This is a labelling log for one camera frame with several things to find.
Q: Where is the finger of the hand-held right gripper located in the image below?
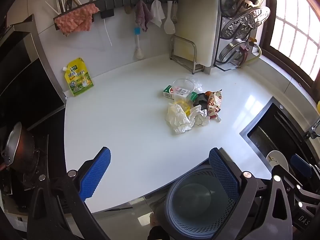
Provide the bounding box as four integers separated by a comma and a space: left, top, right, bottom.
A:
291, 154, 320, 198

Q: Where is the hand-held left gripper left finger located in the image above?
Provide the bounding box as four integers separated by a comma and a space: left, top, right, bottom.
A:
26, 147, 112, 240

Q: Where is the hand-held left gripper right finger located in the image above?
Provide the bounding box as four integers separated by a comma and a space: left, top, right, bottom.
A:
208, 148, 294, 240

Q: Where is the grey perforated plastic basket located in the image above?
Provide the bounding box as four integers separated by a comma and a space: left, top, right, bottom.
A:
164, 164, 240, 240

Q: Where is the small white tissue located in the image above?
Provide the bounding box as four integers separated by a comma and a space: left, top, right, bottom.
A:
189, 106, 210, 127

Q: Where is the large white tissue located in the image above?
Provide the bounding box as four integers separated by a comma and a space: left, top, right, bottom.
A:
167, 103, 192, 135

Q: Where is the printed snack wrapper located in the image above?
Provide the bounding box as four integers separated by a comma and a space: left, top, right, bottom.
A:
206, 89, 223, 121

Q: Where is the clear plastic cup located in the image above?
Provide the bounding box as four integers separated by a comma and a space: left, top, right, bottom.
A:
172, 78, 195, 103

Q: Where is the white round dish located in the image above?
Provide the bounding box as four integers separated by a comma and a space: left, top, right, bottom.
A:
265, 150, 290, 173

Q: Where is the chrome faucet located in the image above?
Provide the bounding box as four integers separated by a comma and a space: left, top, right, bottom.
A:
304, 116, 320, 140

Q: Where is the black kitchen sink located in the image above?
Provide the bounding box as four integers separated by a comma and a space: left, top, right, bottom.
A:
239, 96, 320, 170

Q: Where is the dark grey cloth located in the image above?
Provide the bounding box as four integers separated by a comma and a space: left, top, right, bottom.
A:
191, 93, 209, 110

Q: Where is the dark frying pan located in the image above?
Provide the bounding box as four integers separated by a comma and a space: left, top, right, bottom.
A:
0, 122, 35, 173

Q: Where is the clear plastic bag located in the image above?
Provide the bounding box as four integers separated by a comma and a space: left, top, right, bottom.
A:
186, 76, 204, 93

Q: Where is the yellow seasoning pouch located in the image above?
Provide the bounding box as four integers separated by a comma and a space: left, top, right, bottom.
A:
62, 57, 94, 97

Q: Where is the green and white carton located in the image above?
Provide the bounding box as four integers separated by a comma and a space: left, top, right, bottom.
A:
162, 85, 198, 101

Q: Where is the steel cutting board rack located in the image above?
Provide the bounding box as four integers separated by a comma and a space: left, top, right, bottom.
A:
170, 35, 204, 74

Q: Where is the round metal strainer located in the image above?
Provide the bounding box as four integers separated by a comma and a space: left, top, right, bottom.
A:
218, 38, 248, 63

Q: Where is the gas valve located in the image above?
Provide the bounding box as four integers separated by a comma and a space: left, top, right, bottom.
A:
239, 37, 258, 67

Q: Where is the window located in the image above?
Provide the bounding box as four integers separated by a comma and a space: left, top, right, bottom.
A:
260, 0, 320, 85

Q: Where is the white plastic straw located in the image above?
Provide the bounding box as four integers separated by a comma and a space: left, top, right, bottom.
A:
104, 21, 112, 47

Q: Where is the perforated steel steamer plate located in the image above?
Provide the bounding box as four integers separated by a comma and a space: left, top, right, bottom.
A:
221, 6, 271, 39

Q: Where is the pink fluffy cloth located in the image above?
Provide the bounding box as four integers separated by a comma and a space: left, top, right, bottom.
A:
54, 4, 100, 37

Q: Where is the white cutting board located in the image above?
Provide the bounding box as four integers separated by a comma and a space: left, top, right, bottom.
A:
172, 0, 220, 68

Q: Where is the white rice spoon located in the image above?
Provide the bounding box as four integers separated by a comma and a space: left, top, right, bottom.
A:
164, 1, 177, 35

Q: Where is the purple cloth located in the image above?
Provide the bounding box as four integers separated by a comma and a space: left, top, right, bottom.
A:
135, 0, 154, 32

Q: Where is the white cloth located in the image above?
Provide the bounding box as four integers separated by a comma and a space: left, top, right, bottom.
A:
150, 0, 166, 27

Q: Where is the yellow gas hose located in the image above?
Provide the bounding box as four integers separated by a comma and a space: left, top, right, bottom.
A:
246, 46, 262, 64

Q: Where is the black wire lid rack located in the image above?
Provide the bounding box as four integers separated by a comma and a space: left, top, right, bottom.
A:
212, 0, 262, 70

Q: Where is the blue handled bottle brush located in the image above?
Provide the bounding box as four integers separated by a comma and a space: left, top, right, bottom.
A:
133, 27, 145, 60

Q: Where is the grey wall utensil rack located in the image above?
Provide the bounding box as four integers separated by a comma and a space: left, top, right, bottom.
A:
53, 0, 179, 30

